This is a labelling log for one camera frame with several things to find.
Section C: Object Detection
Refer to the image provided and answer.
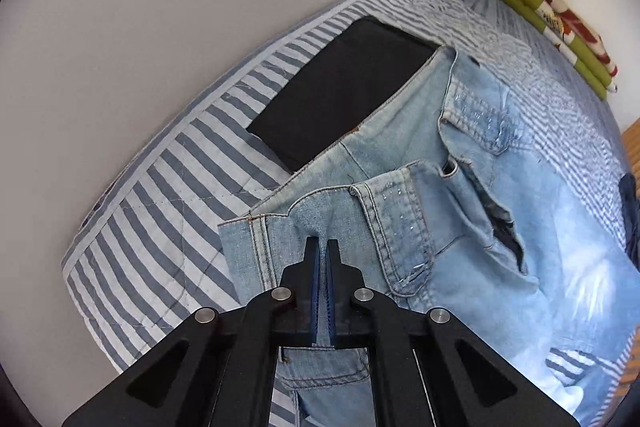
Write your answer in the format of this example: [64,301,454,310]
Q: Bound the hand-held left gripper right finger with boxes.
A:
[325,238,583,427]

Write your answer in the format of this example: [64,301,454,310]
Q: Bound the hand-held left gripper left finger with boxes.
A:
[60,236,323,427]

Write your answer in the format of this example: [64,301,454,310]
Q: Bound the light blue jeans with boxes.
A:
[218,47,635,427]

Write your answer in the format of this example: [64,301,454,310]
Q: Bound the striped blue white bedspread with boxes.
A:
[60,0,640,427]

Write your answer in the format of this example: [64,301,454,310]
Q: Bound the black folded garment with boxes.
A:
[246,15,441,172]

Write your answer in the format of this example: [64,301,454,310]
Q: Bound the dark navy shorts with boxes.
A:
[619,174,640,258]

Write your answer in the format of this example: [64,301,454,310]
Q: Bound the wooden slatted headboard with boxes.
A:
[619,117,640,180]

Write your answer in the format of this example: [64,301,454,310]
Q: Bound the green folded blanket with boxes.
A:
[487,0,621,100]

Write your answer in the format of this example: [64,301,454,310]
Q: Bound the red cream patterned folded blanket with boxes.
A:
[517,0,618,80]

